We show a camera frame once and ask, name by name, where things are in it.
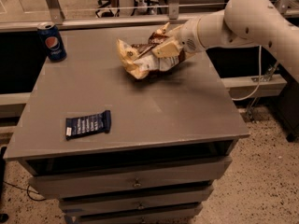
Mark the black office chair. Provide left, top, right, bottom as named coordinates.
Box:
left=95, top=0, right=119, bottom=18

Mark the brown chip bag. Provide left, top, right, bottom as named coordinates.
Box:
left=117, top=22, right=193, bottom=79

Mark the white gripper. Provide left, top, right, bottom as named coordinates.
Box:
left=152, top=18, right=205, bottom=58

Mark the bottom grey drawer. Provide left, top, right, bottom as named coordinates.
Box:
left=64, top=203, right=203, bottom=224

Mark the metal railing frame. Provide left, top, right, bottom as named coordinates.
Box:
left=0, top=0, right=299, bottom=32

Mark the black floor cable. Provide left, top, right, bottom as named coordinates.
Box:
left=3, top=180, right=47, bottom=202

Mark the grey drawer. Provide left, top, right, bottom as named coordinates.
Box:
left=64, top=203, right=203, bottom=224
left=59, top=183, right=213, bottom=217
left=29, top=156, right=232, bottom=199

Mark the white cable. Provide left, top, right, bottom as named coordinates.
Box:
left=232, top=45, right=263, bottom=102

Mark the grey drawer cabinet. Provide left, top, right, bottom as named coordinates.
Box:
left=3, top=23, right=251, bottom=224

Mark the blue pepsi can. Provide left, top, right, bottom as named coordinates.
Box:
left=37, top=22, right=66, bottom=62

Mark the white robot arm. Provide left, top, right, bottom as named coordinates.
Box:
left=153, top=0, right=299, bottom=81

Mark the blue rxbar blueberry bar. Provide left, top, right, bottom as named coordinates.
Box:
left=65, top=110, right=111, bottom=140

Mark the middle grey drawer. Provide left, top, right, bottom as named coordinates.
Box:
left=59, top=183, right=213, bottom=217

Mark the top grey drawer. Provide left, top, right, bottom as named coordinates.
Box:
left=29, top=156, right=232, bottom=199

